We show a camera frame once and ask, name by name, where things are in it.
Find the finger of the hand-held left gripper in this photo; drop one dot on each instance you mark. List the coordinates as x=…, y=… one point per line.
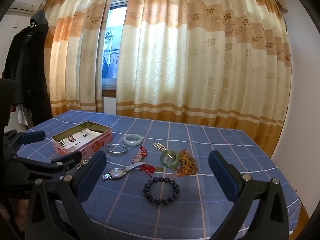
x=32, y=137
x=63, y=160

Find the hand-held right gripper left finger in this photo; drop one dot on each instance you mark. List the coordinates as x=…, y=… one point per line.
x=92, y=173

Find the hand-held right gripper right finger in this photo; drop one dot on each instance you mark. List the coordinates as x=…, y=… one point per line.
x=223, y=173

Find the silver wristwatch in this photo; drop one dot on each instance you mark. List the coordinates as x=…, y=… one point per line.
x=116, y=173

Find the silver metal bangle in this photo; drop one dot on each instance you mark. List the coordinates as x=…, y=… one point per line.
x=108, y=150

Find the pink floral tin box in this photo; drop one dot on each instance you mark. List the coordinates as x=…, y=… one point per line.
x=100, y=143

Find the red tassel knot charm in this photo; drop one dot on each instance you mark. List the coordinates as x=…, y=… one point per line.
x=148, y=169

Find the white hanging cloth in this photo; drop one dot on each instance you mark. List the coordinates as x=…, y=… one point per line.
x=22, y=116

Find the white printed paper card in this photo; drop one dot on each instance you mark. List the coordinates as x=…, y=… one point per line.
x=82, y=137

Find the black hanging coat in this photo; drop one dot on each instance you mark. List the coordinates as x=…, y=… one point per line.
x=27, y=67

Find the blue checked tablecloth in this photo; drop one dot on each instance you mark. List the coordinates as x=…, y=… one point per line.
x=200, y=205

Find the white jade bangle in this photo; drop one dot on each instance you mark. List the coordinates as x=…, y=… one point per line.
x=126, y=141

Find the red knot pendant charm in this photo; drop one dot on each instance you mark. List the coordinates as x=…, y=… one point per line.
x=143, y=152

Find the green jade bangle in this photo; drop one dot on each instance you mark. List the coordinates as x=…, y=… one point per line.
x=163, y=161

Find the narrow cream orange curtain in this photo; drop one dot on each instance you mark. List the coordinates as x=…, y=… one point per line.
x=72, y=55

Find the wooden window sill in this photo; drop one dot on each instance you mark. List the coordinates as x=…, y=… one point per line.
x=109, y=93

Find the white air conditioner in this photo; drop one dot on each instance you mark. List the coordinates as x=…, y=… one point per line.
x=23, y=7

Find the wide cream orange curtain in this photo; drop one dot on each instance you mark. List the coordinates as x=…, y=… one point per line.
x=190, y=62

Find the window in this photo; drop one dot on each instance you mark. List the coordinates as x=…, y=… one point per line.
x=111, y=42

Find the white wall switch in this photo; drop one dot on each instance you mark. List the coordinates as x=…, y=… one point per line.
x=16, y=24

